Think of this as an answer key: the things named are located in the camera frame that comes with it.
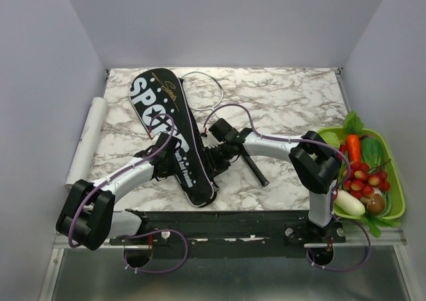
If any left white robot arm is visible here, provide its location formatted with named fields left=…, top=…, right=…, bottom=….
left=55, top=133, right=181, bottom=250

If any badminton racket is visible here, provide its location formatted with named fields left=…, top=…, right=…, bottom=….
left=181, top=71, right=224, bottom=112
left=242, top=152, right=269, bottom=187

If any black racket bag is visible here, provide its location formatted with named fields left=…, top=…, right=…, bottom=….
left=129, top=68, right=217, bottom=208

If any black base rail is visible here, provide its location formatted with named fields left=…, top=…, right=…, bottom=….
left=110, top=210, right=345, bottom=259

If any purple cable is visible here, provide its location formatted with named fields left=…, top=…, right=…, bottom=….
left=68, top=113, right=189, bottom=274
left=202, top=103, right=372, bottom=272

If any green cabbage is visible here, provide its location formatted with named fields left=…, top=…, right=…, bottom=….
left=320, top=131, right=341, bottom=150

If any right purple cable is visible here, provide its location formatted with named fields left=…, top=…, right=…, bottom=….
left=202, top=103, right=372, bottom=272

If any red cherry tomatoes bunch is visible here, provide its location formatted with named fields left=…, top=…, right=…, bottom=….
left=342, top=161, right=391, bottom=199

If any orange carrot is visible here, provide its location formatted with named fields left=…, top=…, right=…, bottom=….
left=346, top=134, right=362, bottom=162

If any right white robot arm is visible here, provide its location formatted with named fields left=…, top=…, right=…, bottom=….
left=206, top=119, right=342, bottom=242

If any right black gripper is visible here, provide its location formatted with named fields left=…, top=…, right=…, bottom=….
left=200, top=142, right=232, bottom=181

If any green vegetable tray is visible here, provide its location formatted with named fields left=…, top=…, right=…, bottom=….
left=316, top=127, right=407, bottom=220

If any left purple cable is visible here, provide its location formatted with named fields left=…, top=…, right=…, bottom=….
left=68, top=113, right=189, bottom=274

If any white radish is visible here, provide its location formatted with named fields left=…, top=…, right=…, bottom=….
left=334, top=190, right=365, bottom=217

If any brown mushroom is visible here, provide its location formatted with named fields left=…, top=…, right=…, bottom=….
left=367, top=193, right=386, bottom=216

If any dark green leafy vegetable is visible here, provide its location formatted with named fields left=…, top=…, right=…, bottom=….
left=360, top=137, right=384, bottom=168

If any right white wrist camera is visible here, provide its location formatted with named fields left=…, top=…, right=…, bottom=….
left=200, top=132, right=220, bottom=148

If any white shuttlecock tube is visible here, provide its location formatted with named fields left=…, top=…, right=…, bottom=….
left=65, top=97, right=108, bottom=188

